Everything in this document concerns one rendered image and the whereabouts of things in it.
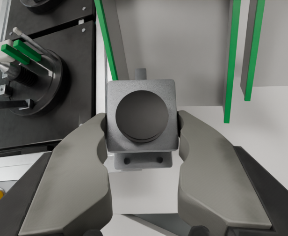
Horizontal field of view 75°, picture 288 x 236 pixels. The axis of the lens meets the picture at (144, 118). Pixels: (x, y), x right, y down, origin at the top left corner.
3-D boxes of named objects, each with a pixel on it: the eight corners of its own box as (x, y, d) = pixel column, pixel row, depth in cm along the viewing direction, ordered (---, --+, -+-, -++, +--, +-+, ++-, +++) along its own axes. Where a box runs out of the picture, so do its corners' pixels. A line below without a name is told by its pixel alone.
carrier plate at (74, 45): (97, 137, 33) (90, 135, 31) (-5, 151, 40) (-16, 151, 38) (97, 26, 40) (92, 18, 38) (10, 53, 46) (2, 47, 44)
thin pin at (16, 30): (57, 61, 35) (16, 30, 28) (54, 62, 36) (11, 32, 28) (57, 57, 36) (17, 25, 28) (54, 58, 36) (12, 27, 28)
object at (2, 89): (11, 96, 37) (3, 93, 35) (5, 98, 37) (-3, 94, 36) (12, 87, 37) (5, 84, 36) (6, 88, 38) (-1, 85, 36)
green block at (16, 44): (41, 60, 37) (18, 45, 32) (36, 62, 37) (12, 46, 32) (41, 55, 37) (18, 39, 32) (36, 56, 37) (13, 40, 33)
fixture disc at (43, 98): (67, 112, 34) (59, 108, 32) (8, 123, 38) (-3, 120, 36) (70, 46, 38) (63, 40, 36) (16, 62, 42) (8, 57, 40)
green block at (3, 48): (29, 63, 37) (5, 48, 33) (25, 65, 38) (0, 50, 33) (30, 58, 38) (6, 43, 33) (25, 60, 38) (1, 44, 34)
